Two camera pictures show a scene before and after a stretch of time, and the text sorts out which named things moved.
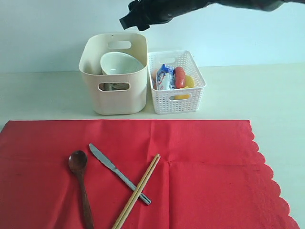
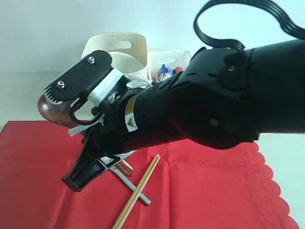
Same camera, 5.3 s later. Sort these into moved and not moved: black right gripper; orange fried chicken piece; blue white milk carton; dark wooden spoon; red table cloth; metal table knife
Moved: black right gripper; dark wooden spoon
Not moved: metal table knife; blue white milk carton; red table cloth; orange fried chicken piece
